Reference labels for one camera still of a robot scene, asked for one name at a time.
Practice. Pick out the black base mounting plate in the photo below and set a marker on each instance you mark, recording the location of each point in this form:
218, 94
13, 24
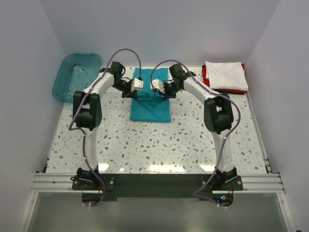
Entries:
158, 186

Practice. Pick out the teal t shirt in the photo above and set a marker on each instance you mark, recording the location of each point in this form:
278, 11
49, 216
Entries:
149, 106

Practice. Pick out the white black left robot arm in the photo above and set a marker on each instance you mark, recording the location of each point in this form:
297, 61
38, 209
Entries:
87, 117

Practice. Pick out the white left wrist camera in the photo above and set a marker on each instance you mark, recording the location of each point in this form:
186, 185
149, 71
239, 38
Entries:
137, 84

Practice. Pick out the teal translucent plastic bin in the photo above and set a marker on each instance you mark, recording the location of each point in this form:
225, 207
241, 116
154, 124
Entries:
77, 72

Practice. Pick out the aluminium extrusion rail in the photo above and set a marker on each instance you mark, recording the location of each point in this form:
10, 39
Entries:
253, 183

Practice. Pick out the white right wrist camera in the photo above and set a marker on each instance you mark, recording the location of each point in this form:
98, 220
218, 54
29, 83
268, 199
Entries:
157, 86

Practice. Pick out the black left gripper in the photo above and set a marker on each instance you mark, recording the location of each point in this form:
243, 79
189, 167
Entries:
129, 94

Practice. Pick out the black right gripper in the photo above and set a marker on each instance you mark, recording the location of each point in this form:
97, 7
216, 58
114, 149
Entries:
166, 94

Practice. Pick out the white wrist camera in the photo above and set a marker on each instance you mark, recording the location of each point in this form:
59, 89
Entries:
137, 84
157, 86

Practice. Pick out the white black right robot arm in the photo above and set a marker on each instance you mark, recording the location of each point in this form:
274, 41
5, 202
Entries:
218, 119

